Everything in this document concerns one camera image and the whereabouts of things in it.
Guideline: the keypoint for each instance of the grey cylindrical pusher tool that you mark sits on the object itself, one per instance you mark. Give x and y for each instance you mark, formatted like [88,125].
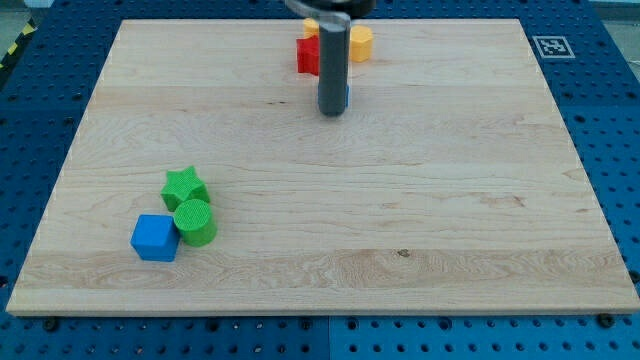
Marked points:
[333,68]

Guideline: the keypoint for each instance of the green cylinder block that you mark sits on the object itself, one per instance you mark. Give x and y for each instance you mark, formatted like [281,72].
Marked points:
[195,222]

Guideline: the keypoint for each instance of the yellow block behind tool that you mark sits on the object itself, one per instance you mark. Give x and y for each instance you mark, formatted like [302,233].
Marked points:
[310,28]

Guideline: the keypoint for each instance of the white fiducial marker tag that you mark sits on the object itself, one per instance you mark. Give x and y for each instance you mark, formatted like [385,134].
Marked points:
[553,47]

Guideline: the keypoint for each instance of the green star block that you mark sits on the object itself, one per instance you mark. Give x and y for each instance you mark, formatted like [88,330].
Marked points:
[181,186]

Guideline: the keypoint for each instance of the red star block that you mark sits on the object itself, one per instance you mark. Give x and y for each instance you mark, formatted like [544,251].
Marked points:
[307,52]

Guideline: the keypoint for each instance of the yellow hexagon block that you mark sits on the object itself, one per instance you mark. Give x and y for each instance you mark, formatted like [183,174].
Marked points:
[361,43]

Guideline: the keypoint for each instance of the wooden board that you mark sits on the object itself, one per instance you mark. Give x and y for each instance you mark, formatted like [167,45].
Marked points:
[450,186]

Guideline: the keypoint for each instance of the blue cube block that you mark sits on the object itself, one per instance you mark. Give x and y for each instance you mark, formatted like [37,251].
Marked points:
[155,238]

